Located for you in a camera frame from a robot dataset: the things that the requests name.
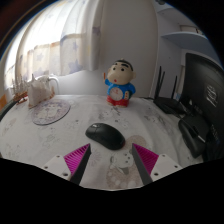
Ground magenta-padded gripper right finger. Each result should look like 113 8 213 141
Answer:
131 143 184 186

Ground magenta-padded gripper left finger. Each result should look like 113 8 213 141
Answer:
42 143 92 186

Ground black computer mouse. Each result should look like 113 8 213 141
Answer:
84 122 127 151

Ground round purple printed mouse pad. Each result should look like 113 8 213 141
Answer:
31 99 72 126

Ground white printed tablecloth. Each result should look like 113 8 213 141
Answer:
0 94 205 191

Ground black monitor stand base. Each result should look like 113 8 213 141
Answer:
177 114 212 160

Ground large white conch shell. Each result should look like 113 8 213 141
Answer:
27 73 56 109

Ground white radiator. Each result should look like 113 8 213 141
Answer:
39 74 61 96

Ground cartoon boy clock figurine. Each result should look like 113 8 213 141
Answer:
103 59 138 108

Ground wooden model sailing ship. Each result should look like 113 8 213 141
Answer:
11 74 30 104

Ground black computer monitor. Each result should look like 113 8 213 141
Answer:
181 52 224 161

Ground white star-print curtain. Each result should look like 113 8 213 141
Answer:
3 0 105 91

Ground white wall shelf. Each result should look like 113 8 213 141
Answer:
159 31 214 51

